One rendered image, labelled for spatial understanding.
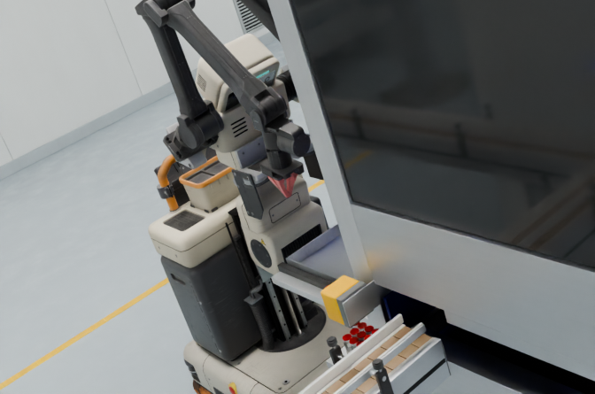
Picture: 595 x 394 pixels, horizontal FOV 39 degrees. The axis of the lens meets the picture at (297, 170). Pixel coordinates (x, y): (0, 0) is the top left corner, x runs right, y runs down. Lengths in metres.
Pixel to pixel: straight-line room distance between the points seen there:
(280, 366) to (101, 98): 4.57
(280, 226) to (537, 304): 1.30
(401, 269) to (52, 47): 5.54
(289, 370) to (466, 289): 1.41
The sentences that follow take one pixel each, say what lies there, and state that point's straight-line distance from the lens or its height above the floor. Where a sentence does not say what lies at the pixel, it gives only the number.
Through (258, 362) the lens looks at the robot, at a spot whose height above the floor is 0.28.
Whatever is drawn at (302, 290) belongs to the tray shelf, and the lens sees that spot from 2.10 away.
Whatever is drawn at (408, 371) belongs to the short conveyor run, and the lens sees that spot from 1.67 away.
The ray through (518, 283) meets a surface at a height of 1.14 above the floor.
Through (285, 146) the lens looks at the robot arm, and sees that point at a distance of 1.97.
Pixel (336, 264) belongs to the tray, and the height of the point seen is 0.88.
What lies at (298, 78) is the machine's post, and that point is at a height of 1.48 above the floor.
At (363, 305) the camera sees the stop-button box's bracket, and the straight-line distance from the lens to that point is 1.77.
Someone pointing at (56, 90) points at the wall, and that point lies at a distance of 7.00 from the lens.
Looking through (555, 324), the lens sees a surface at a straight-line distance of 1.45.
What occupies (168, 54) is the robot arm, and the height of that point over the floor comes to 1.47.
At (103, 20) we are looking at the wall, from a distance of 7.13.
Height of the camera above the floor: 1.96
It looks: 23 degrees down
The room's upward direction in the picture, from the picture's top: 18 degrees counter-clockwise
